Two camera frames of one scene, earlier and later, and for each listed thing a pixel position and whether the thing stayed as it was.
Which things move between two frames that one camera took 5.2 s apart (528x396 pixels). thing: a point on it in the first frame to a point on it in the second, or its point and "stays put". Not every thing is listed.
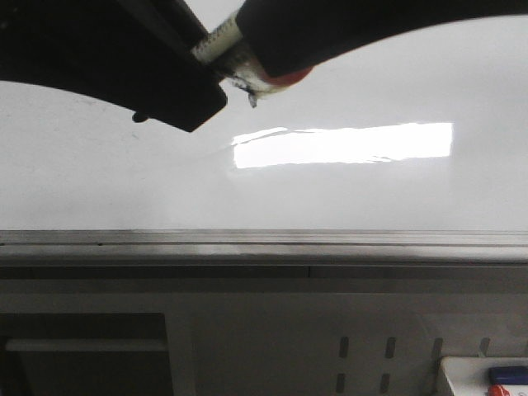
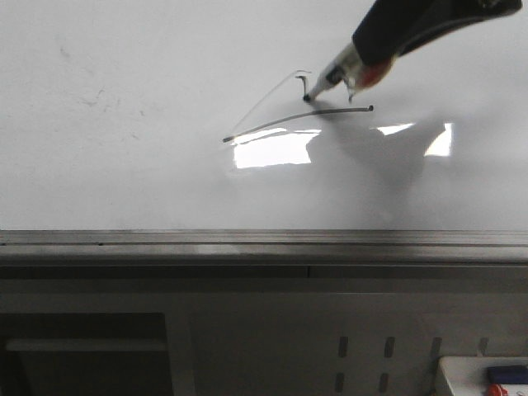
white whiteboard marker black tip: x=217 y=40 to x=336 y=72
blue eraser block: x=508 y=374 stays put
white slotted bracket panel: x=402 y=356 stays put
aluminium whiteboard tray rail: x=268 y=254 stays put
